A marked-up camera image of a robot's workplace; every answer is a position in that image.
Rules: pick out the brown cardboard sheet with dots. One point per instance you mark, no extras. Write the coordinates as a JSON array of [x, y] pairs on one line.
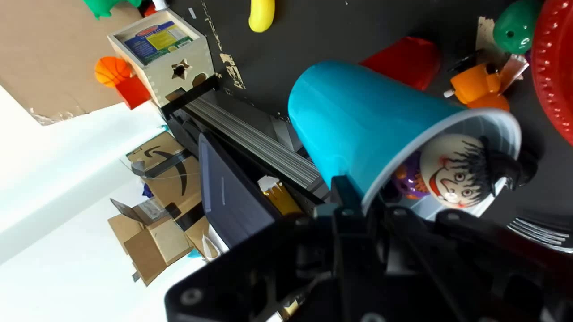
[[46, 60]]

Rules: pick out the open cardboard shipping box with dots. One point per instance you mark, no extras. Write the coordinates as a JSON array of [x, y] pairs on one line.
[[161, 180]]

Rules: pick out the orange toy basketball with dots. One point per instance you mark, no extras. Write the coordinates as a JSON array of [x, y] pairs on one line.
[[111, 71]]

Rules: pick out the yellow toy banana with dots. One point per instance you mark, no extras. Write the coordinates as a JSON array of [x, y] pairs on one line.
[[261, 15]]

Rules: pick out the red toy block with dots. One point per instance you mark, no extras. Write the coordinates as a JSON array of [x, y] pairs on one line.
[[134, 94]]

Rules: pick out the purple toy piece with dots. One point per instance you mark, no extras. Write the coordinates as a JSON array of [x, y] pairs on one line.
[[408, 182]]

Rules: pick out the red plastic bowl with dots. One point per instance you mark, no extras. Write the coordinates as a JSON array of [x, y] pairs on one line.
[[557, 65]]

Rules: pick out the green toy egg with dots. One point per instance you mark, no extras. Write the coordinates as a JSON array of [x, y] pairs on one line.
[[516, 28]]

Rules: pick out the blue cup with toys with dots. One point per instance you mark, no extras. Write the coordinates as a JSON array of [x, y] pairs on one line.
[[358, 119]]

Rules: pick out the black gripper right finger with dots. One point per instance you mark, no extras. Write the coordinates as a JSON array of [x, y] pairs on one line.
[[465, 269]]

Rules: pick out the red plastic cup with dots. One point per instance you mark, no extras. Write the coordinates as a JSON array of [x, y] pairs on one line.
[[405, 63]]

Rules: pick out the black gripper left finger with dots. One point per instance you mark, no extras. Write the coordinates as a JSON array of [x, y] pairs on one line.
[[345, 198]]

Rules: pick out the doll head with black hair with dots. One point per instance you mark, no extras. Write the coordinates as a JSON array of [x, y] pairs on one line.
[[453, 173]]

